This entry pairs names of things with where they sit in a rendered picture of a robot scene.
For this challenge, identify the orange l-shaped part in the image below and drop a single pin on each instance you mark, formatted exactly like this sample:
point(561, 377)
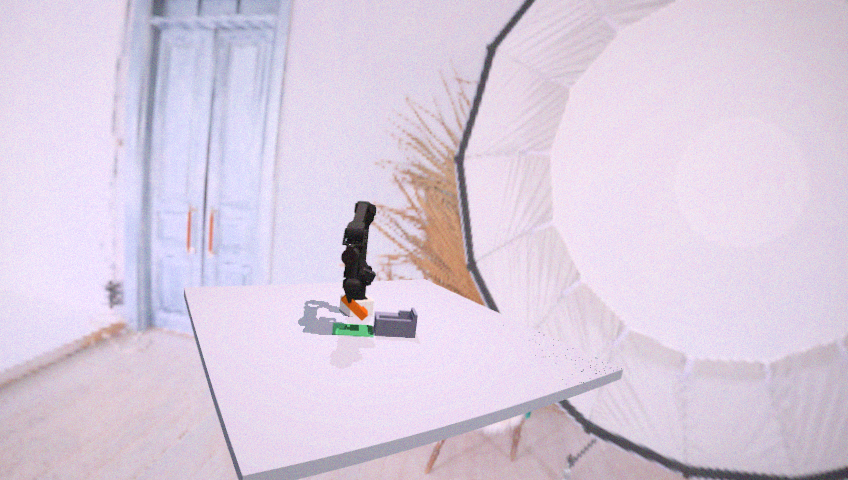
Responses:
point(360, 311)

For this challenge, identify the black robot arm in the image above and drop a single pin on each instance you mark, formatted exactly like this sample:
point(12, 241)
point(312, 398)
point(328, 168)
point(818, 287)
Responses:
point(356, 234)

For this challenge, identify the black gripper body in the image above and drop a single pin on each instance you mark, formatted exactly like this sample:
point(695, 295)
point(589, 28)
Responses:
point(350, 274)

